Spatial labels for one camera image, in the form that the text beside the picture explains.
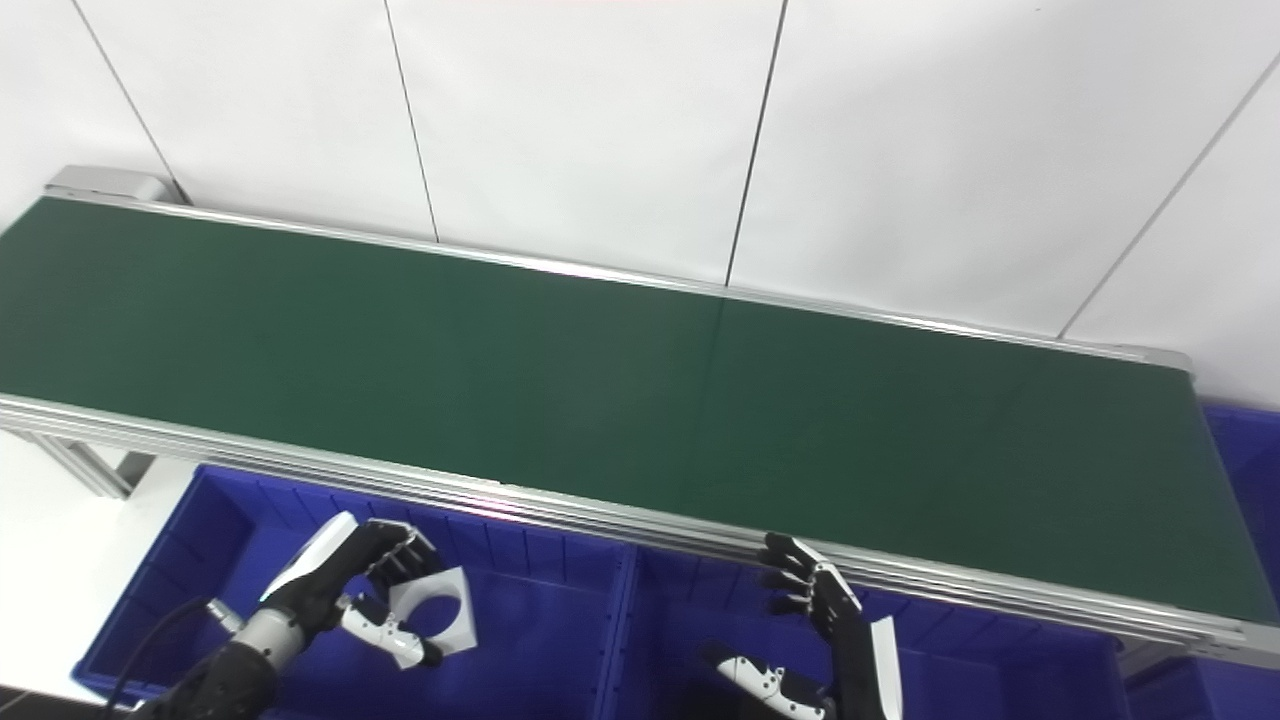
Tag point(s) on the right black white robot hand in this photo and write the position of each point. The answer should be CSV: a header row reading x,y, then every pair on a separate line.
x,y
860,670

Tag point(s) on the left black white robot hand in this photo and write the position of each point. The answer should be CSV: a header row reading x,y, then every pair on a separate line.
x,y
320,570

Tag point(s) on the white block with round hole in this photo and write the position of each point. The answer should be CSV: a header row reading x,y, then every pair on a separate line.
x,y
462,582

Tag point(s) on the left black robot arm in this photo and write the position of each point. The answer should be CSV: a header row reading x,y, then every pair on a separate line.
x,y
210,685

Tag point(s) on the blue plastic bin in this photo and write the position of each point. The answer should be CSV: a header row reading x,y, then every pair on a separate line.
x,y
1000,670
200,560
1250,450

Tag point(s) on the aluminium conveyor leg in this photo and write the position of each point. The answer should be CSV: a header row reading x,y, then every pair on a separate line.
x,y
90,465

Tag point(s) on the green conveyor belt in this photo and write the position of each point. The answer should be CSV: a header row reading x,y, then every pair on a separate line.
x,y
600,380

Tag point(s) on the grey conveyor end housing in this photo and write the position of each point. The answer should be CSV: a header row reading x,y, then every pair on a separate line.
x,y
110,185

